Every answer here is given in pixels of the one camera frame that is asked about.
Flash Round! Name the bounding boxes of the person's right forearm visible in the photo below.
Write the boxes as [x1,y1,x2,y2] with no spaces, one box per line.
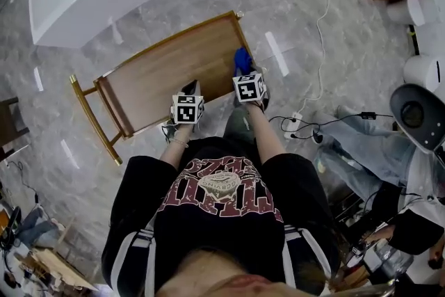
[244,104,288,165]

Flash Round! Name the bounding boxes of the dark wooden vanity desk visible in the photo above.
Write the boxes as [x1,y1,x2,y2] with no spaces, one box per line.
[0,96,31,159]

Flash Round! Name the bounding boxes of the blue cloth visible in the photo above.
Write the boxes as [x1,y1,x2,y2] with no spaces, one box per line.
[233,46,254,78]

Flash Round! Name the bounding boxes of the black cable with adapter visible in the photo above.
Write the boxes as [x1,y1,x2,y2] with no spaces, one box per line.
[268,110,396,141]

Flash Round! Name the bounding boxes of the person's black printed t-shirt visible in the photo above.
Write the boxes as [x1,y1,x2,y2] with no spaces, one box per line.
[100,135,341,294]

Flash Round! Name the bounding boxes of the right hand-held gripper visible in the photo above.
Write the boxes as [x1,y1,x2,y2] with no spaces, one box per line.
[232,72,272,113]

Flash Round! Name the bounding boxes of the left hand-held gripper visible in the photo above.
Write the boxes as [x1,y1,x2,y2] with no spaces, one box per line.
[169,79,206,126]

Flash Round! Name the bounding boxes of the white floor cable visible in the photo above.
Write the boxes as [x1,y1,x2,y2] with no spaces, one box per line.
[293,0,331,118]

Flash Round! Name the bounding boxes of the light wooden table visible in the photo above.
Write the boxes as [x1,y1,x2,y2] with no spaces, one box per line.
[13,246,99,294]

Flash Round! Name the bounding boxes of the person's left forearm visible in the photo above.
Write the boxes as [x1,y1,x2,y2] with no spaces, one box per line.
[159,122,197,172]

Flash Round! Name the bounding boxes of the white power strip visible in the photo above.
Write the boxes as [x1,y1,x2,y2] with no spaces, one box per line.
[282,111,304,141]

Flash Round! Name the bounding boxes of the thin black floor cable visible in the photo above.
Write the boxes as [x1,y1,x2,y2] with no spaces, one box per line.
[6,159,40,207]

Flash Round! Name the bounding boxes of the person's face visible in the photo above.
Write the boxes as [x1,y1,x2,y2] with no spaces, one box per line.
[152,248,296,297]

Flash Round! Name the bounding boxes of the wooden serving cart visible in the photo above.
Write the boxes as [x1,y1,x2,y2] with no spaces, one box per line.
[68,10,269,166]

